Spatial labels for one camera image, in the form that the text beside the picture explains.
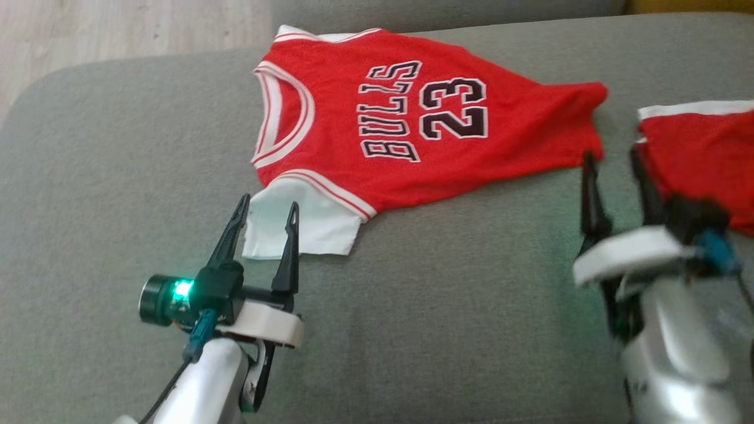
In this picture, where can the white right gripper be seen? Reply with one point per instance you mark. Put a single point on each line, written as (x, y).
(630, 253)

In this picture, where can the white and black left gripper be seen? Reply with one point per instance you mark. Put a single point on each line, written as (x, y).
(265, 321)

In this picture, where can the red shorts with white waistband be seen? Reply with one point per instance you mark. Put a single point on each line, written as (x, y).
(707, 153)

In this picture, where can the red Bulls 23 jersey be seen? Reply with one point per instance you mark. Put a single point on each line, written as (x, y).
(330, 70)

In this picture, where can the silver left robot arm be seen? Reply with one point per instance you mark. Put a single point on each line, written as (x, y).
(206, 383)

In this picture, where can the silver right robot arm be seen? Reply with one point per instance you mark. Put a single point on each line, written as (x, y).
(677, 353)

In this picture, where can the long grey sofa seat cushion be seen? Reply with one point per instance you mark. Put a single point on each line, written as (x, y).
(118, 176)

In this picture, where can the wide yellow sofa back cushion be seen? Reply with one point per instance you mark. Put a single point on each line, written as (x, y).
(689, 5)

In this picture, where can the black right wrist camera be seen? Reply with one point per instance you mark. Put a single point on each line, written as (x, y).
(698, 221)

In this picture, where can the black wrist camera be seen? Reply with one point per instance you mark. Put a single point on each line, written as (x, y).
(156, 300)
(698, 221)

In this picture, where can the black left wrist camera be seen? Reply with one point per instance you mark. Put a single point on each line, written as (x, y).
(156, 300)

